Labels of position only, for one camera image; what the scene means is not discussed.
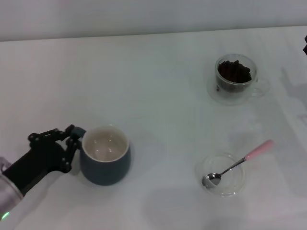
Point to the dark blue ceramic mug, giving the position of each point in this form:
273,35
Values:
105,172

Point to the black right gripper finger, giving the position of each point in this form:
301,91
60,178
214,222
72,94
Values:
305,46

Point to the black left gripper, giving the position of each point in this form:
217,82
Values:
38,158

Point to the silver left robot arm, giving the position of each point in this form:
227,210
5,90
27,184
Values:
7,198

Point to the clear glass saucer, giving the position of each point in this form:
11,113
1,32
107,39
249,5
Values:
230,101

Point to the small clear glass dish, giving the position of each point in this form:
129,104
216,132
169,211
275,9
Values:
232,182

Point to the coffee bean pile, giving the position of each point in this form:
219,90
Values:
233,72

